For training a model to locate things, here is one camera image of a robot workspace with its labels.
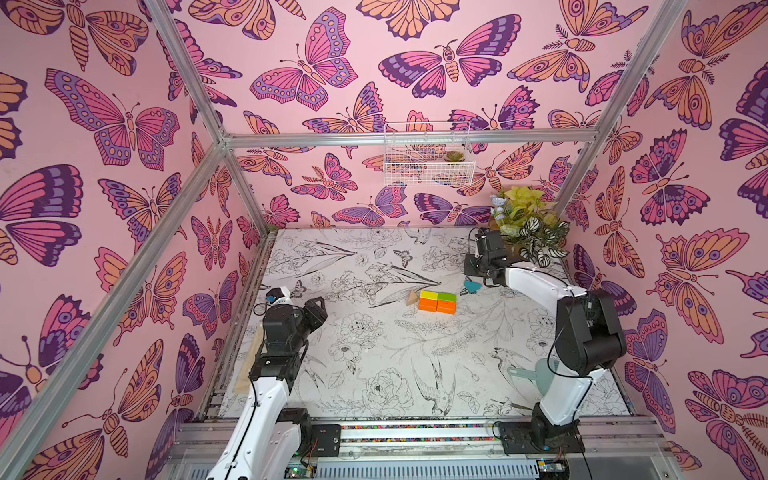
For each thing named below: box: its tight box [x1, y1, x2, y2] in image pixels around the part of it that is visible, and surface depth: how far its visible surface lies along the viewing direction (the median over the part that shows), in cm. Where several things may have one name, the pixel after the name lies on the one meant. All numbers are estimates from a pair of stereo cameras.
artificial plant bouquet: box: [490, 186, 570, 269], surface depth 94 cm
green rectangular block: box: [437, 292, 457, 303], surface depth 102 cm
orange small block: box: [418, 298, 438, 313], surface depth 99 cm
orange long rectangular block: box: [436, 300, 457, 315], surface depth 99 cm
